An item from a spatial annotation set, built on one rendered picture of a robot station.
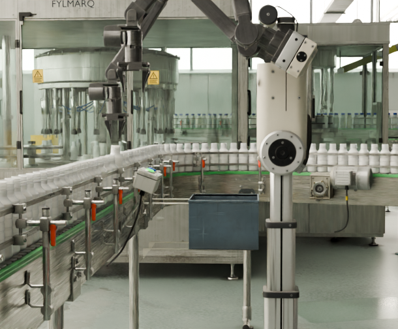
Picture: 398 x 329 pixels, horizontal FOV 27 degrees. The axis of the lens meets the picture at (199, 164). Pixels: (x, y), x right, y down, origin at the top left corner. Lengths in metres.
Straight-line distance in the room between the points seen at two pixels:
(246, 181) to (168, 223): 1.89
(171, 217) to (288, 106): 3.91
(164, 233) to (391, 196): 2.50
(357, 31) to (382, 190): 4.05
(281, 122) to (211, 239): 0.93
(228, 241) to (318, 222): 4.99
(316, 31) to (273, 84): 5.71
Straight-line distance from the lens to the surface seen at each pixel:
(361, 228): 8.63
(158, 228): 6.68
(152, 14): 3.21
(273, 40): 2.70
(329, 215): 8.57
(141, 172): 2.97
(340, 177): 4.59
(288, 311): 2.98
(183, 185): 4.73
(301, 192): 4.82
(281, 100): 2.84
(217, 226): 3.61
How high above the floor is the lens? 1.29
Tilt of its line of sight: 3 degrees down
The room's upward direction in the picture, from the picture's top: straight up
